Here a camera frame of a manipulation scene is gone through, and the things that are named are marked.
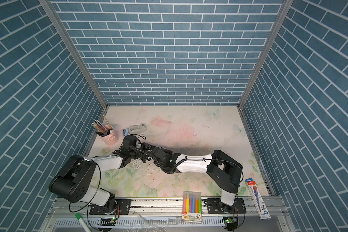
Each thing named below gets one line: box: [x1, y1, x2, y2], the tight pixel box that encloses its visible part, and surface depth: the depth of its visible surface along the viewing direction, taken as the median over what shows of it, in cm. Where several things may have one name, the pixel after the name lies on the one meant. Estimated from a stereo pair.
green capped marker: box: [75, 212, 92, 232], surface depth 71 cm
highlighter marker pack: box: [181, 190, 203, 224], surface depth 74 cm
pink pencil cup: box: [99, 126, 119, 146], surface depth 93 cm
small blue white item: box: [122, 128, 130, 138], surface depth 104 cm
